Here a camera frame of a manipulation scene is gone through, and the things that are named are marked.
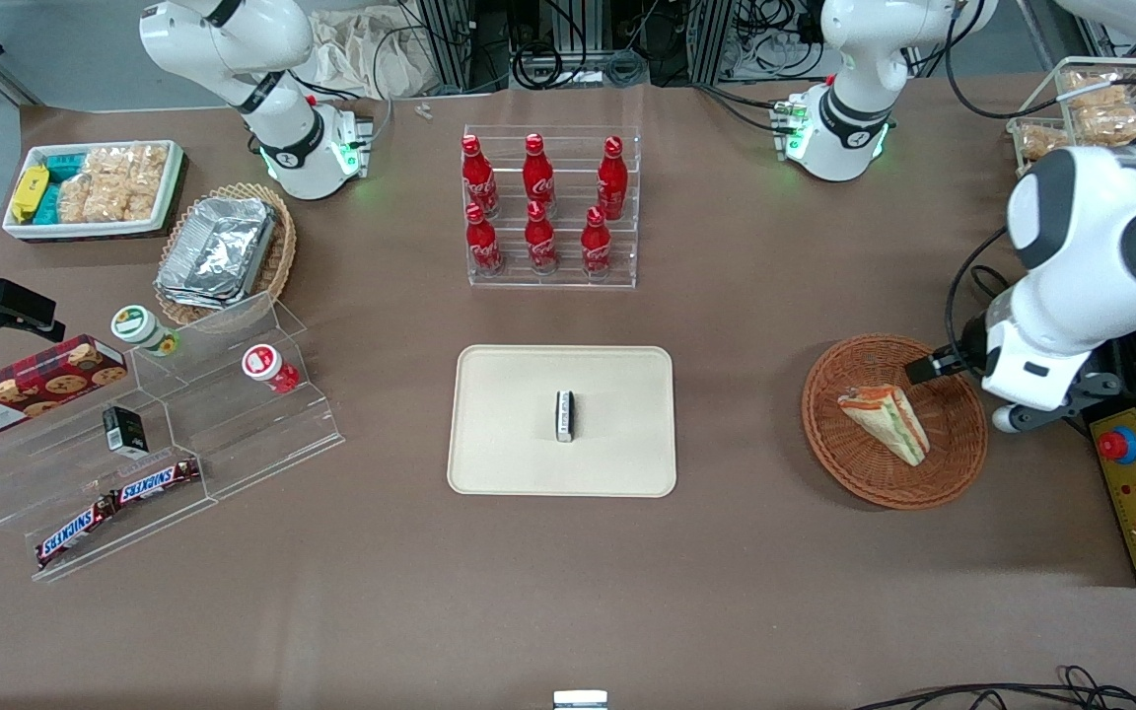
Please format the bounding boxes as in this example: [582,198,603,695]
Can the triangle sandwich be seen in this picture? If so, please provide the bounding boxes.
[837,384,932,467]

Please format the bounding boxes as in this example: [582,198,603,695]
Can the brown wicker basket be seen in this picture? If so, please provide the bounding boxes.
[802,334,989,511]

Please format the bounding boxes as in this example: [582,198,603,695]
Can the beige plastic tray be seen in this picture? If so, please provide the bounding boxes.
[447,344,677,498]

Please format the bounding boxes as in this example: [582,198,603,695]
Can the light wicker basket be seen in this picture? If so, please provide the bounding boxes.
[154,182,298,327]

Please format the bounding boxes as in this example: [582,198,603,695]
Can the white rectangular snack tray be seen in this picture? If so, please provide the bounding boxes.
[2,140,184,241]

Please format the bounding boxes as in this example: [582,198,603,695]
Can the red cola bottle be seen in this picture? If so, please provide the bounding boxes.
[597,136,629,222]
[523,133,557,218]
[525,201,560,275]
[581,206,613,279]
[464,203,505,277]
[461,135,500,219]

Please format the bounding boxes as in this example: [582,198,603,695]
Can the clear acrylic bottle rack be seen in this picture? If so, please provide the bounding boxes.
[462,124,642,290]

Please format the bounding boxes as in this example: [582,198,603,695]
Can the white cloth bag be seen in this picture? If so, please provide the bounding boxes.
[307,10,436,100]

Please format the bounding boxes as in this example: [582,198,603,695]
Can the red lid cup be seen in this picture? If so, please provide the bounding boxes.
[242,344,301,394]

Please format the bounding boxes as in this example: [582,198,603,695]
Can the clear acrylic stepped shelf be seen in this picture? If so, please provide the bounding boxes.
[0,291,347,583]

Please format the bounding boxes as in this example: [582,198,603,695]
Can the aluminium foil container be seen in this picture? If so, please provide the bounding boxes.
[156,197,278,312]

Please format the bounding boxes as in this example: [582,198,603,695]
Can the brown Snickers bar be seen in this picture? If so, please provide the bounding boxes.
[35,496,121,569]
[112,458,202,506]

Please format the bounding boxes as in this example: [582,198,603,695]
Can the green lid cup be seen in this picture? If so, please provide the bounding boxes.
[111,305,180,357]

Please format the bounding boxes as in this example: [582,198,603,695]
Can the clear rice cracker packet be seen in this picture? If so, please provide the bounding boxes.
[85,148,132,224]
[124,143,171,221]
[56,173,96,225]

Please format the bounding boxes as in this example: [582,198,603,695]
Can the small black carton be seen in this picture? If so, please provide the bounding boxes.
[103,405,149,459]

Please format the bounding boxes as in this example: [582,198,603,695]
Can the red tartan cookie box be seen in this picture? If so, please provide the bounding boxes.
[0,335,128,444]

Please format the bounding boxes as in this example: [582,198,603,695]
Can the yellow snack packet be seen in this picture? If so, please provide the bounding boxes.
[11,165,50,224]

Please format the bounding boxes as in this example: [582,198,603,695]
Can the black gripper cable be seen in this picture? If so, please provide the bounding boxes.
[942,226,1013,368]

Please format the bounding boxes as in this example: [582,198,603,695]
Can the white wire rack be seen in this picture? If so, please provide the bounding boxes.
[1007,57,1136,165]

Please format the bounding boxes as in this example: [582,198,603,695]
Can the black floor cables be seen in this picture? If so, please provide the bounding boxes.
[854,666,1136,710]

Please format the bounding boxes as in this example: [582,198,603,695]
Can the aluminium frame post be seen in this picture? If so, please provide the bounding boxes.
[691,0,737,85]
[417,0,475,95]

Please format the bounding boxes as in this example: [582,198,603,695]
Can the coiled black cable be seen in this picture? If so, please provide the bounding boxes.
[512,44,565,91]

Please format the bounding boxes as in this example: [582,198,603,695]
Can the black clamp mount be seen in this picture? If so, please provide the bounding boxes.
[0,247,66,349]

